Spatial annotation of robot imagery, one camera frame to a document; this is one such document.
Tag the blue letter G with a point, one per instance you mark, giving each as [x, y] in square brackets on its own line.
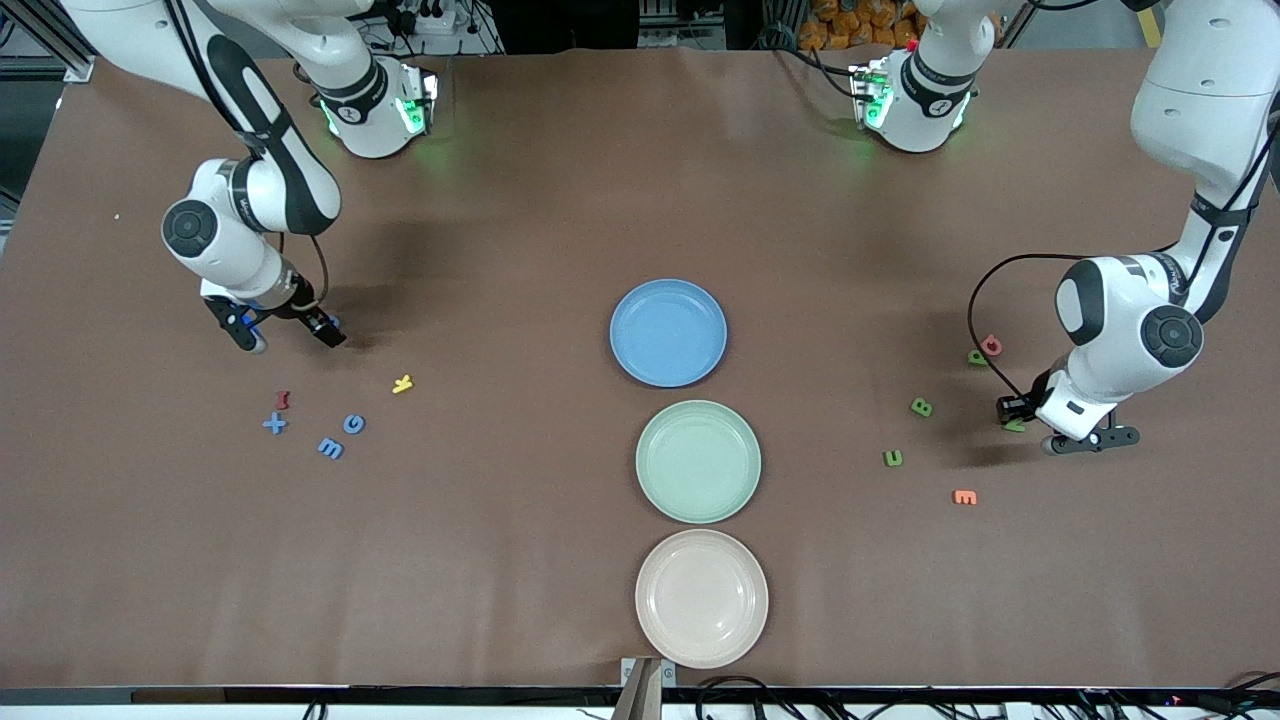
[349, 424]

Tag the green letter B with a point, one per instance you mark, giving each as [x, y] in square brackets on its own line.
[921, 407]

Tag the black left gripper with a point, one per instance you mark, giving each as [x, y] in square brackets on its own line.
[1033, 393]

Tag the metal table edge bracket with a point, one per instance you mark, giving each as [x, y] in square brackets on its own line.
[668, 678]

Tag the green letter P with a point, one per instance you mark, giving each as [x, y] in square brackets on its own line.
[975, 358]

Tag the white power strip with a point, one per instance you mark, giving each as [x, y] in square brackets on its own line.
[435, 18]

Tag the beige pink plate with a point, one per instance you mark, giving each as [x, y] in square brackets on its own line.
[702, 600]

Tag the brown table cover sheet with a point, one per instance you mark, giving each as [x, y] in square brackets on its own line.
[500, 250]

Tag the blue plate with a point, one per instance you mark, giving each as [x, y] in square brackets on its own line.
[668, 350]

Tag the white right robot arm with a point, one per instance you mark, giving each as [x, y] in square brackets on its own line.
[235, 260]

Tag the pink letter Q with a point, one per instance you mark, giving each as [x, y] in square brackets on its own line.
[997, 342]

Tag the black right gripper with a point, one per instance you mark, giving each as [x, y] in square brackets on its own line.
[303, 311]

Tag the brown cardboard post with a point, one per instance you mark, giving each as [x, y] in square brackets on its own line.
[640, 695]

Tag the aluminium frame profile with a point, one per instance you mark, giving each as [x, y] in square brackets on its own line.
[78, 68]

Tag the blue letter X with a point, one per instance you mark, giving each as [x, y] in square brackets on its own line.
[274, 424]

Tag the blue letter E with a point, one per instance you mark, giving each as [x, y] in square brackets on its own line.
[330, 448]

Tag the light green plate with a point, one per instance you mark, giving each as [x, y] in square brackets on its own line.
[698, 480]

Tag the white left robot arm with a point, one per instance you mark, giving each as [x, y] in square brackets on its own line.
[1200, 100]

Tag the yellow letter Y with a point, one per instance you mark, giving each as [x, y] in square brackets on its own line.
[402, 384]

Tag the orange packaged items pile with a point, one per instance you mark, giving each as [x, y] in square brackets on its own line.
[850, 25]

